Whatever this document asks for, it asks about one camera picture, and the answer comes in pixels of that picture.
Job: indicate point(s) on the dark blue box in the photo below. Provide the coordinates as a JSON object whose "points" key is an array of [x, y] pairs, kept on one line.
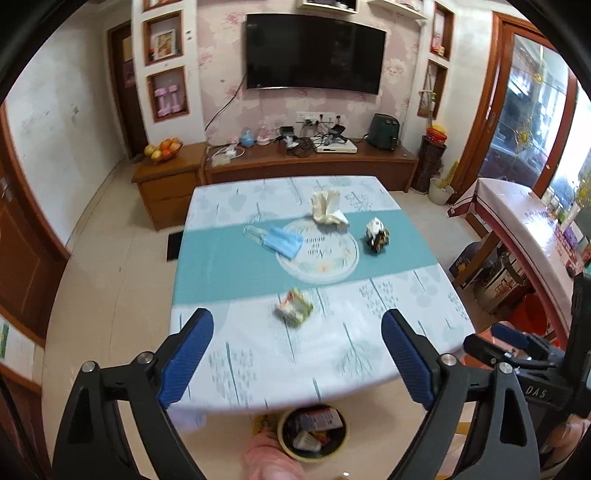
{"points": [[464, 265]]}

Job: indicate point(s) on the colourful wall chart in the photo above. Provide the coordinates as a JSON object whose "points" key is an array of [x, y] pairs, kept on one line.
{"points": [[14, 346]]}

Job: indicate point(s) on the person's right hand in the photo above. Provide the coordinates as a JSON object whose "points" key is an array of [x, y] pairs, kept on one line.
{"points": [[570, 434]]}

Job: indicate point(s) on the wooden framed glass door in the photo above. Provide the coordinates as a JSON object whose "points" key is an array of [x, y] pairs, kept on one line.
{"points": [[521, 106]]}

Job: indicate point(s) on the pink tablecloth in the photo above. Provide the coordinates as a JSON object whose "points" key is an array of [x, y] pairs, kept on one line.
{"points": [[517, 217]]}

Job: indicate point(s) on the round white placemat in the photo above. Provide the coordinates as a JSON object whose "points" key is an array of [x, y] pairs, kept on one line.
{"points": [[323, 263]]}

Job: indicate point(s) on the dark wooden door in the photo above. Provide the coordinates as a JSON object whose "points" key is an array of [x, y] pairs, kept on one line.
{"points": [[129, 101]]}

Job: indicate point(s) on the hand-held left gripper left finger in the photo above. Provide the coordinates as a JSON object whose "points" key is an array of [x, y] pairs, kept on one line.
{"points": [[184, 360]]}

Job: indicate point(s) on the white green packet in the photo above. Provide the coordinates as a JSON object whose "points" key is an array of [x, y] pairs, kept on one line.
{"points": [[294, 308]]}

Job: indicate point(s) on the assorted jars and boxes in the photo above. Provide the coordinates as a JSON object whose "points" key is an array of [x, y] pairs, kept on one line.
{"points": [[570, 230]]}

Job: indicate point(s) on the blue face mask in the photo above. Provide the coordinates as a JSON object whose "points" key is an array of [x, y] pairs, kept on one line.
{"points": [[286, 241]]}

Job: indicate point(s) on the white wall socket strip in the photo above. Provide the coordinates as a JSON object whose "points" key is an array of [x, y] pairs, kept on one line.
{"points": [[315, 116]]}

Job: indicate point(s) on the yellow slipper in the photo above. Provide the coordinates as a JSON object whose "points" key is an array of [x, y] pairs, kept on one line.
{"points": [[264, 423]]}

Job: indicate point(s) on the small pink ornament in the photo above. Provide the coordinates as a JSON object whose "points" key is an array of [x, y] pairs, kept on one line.
{"points": [[263, 137]]}

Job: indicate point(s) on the black handheld device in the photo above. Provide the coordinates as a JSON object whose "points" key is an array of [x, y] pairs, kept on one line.
{"points": [[337, 134]]}

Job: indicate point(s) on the framed picture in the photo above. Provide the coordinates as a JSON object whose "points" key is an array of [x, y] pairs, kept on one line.
{"points": [[165, 44]]}

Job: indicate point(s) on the wooden dining table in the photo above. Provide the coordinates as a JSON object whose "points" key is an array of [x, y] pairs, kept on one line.
{"points": [[493, 237]]}

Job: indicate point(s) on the red and yellow bowls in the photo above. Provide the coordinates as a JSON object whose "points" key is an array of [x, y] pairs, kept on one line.
{"points": [[435, 134]]}

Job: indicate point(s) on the black floor mat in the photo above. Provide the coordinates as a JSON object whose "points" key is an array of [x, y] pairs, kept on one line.
{"points": [[174, 247]]}

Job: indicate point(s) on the person's pink pants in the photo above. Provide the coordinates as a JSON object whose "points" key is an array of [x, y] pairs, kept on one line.
{"points": [[272, 461]]}

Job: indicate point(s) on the pink dumbbell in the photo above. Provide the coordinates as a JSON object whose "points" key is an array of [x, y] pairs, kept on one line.
{"points": [[174, 99], [160, 101]]}

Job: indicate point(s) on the cream cloth gloves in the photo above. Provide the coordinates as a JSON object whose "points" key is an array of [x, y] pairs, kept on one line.
{"points": [[328, 210]]}

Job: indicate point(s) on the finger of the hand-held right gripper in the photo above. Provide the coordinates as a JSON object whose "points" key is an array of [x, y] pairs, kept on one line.
{"points": [[485, 350], [510, 333]]}

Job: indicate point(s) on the fruit bowl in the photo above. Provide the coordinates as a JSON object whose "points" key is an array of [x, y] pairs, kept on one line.
{"points": [[162, 150]]}

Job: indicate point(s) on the white bucket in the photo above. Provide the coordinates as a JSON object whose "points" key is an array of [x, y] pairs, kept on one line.
{"points": [[441, 193]]}

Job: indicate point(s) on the orange bucket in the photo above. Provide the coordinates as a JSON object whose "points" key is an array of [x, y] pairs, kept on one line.
{"points": [[535, 318]]}

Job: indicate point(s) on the black wall television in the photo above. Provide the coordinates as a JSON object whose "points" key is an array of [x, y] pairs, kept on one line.
{"points": [[314, 53]]}

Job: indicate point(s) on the black bin with yellow rim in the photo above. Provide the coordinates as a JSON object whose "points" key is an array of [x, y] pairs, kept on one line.
{"points": [[286, 443]]}

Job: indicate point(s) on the table with patterned tablecloth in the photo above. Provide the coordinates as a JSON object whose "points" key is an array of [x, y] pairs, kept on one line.
{"points": [[240, 277]]}

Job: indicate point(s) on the small wooden drawer cabinet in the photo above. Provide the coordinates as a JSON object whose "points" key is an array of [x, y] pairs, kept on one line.
{"points": [[168, 194]]}

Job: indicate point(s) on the white black crumpled packet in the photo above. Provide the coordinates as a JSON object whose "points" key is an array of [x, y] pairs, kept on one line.
{"points": [[377, 235]]}

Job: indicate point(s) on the white wall shelf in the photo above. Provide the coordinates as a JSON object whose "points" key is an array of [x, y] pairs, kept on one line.
{"points": [[397, 8]]}

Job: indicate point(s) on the silver printed box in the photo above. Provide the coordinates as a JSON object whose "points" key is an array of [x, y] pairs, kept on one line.
{"points": [[307, 441]]}

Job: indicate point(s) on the tall dark wicker basket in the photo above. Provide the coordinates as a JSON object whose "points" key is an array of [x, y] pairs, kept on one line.
{"points": [[428, 166]]}

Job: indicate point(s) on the long wooden television cabinet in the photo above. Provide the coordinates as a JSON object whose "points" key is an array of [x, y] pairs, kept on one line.
{"points": [[277, 168]]}

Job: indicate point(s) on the dark green air fryer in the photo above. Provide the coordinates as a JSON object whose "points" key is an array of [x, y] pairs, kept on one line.
{"points": [[384, 131]]}

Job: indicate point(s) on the small black box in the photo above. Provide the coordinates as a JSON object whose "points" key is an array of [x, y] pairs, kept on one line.
{"points": [[287, 133]]}

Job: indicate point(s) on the white set-top box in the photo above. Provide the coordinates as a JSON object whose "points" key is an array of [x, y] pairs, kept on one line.
{"points": [[337, 147]]}

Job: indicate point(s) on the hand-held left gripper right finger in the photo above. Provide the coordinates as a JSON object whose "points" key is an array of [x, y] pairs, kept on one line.
{"points": [[408, 360]]}

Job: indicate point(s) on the brown wooden door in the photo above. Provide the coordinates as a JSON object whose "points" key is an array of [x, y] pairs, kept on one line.
{"points": [[23, 240]]}

